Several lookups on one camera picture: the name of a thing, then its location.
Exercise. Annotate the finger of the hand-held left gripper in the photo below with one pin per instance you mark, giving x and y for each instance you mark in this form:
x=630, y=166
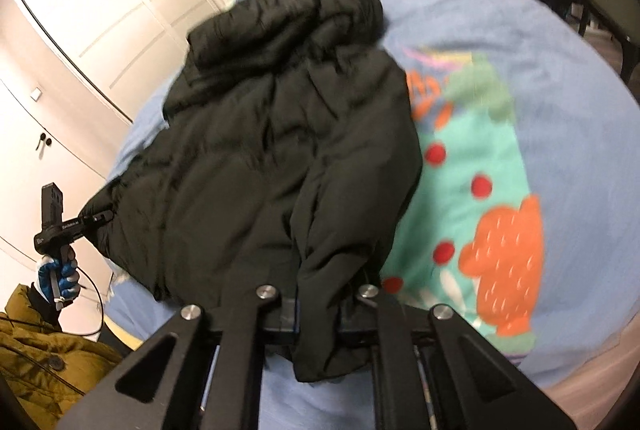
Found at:
x=97, y=218

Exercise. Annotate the white wardrobe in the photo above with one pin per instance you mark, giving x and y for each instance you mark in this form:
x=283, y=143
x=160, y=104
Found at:
x=100, y=10

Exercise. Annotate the olive jacket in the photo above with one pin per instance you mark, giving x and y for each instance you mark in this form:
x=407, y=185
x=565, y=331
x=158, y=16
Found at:
x=45, y=370

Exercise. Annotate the grey chair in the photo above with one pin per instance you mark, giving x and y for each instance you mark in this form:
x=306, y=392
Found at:
x=615, y=25

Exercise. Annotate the person's left hand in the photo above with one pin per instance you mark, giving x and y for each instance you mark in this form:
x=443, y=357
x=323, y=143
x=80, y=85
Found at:
x=65, y=282

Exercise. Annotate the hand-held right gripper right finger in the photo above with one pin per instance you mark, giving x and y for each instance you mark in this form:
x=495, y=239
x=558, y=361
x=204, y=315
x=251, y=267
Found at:
x=360, y=327

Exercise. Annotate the person's left forearm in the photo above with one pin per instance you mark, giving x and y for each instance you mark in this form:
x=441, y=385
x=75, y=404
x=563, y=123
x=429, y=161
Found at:
x=40, y=305

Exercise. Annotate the bed with blue cover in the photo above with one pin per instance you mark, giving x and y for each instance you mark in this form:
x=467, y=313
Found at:
x=550, y=110

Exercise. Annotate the black puffer coat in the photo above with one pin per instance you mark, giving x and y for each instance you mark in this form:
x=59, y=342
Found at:
x=260, y=150

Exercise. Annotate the white wall switch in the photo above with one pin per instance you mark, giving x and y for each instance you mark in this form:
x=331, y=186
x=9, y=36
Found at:
x=35, y=94

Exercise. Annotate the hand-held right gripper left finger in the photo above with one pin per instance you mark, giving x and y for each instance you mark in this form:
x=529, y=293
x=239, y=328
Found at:
x=280, y=317

